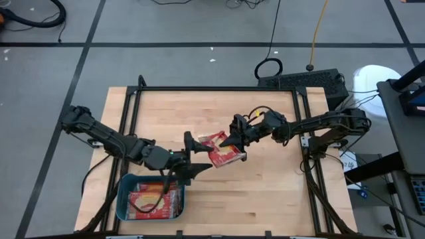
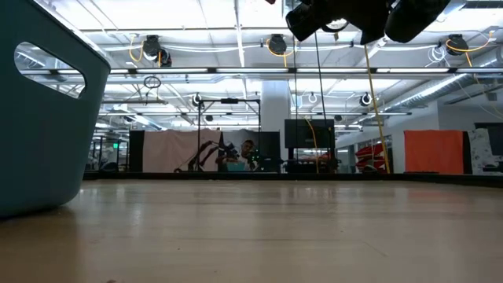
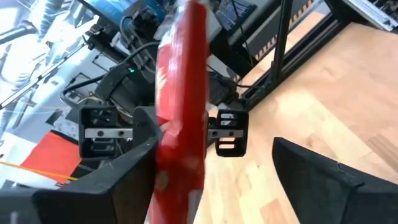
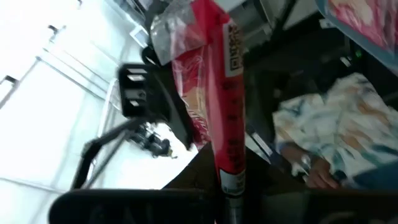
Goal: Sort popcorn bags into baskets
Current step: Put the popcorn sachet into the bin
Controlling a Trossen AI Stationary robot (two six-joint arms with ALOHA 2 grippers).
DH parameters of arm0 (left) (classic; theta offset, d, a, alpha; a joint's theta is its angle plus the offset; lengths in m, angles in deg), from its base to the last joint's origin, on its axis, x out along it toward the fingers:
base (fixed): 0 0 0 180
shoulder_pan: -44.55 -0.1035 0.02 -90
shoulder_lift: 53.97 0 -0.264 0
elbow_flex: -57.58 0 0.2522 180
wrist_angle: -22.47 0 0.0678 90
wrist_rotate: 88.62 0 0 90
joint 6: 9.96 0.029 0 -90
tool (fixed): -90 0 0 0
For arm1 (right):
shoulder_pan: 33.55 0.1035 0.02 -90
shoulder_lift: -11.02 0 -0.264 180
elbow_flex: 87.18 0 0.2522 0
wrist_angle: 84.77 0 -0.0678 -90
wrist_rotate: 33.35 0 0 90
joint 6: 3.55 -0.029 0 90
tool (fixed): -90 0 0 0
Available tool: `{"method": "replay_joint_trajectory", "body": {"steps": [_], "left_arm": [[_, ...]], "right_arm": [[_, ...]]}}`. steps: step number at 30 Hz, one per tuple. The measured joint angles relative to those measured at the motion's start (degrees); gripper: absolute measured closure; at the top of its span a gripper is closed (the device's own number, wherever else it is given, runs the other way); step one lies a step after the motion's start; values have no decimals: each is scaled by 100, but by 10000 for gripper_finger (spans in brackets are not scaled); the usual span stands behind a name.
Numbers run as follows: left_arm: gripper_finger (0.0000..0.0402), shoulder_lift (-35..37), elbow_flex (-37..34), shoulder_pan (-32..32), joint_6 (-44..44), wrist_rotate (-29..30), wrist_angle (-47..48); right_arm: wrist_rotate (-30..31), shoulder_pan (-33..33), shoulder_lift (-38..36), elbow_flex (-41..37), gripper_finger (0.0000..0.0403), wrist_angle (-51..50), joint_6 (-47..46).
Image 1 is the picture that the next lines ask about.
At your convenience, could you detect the grey workstation cart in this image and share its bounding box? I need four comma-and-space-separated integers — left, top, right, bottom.
377, 78, 425, 176

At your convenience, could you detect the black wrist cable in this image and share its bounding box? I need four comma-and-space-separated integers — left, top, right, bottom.
245, 105, 276, 122
127, 167, 177, 214

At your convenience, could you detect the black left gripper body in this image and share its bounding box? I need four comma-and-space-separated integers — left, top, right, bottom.
143, 145, 193, 186

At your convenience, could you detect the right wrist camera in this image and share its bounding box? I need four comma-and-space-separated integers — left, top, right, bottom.
229, 114, 250, 134

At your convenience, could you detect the black power cable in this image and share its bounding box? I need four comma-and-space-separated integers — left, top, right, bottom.
80, 153, 113, 197

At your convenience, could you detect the white paper sheet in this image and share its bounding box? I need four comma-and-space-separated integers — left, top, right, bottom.
339, 151, 359, 173

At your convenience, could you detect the black aluminium table frame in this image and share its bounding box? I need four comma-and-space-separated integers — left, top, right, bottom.
78, 74, 359, 239

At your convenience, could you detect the black corrugated hose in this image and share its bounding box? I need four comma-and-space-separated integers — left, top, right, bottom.
0, 0, 67, 29

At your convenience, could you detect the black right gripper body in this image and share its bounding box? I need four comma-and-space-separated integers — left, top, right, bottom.
236, 111, 287, 147

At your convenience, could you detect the black monitor pole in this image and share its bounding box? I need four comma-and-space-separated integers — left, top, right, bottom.
390, 59, 425, 92

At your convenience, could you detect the teal plastic basket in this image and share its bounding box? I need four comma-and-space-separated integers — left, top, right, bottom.
115, 172, 186, 222

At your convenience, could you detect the yellow extension cable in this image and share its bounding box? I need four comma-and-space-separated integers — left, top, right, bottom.
305, 0, 330, 72

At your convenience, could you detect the black keyboard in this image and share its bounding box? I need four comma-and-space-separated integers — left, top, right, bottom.
408, 175, 425, 216

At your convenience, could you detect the black cart base beam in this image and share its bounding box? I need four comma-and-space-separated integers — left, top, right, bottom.
344, 151, 405, 185

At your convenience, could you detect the black cable tangle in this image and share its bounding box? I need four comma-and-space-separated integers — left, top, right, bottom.
151, 0, 193, 6
225, 0, 266, 10

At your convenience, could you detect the white round stool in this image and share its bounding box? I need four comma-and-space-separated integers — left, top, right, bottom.
352, 64, 402, 120

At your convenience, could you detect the black floor cable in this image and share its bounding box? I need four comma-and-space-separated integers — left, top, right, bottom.
254, 0, 284, 80

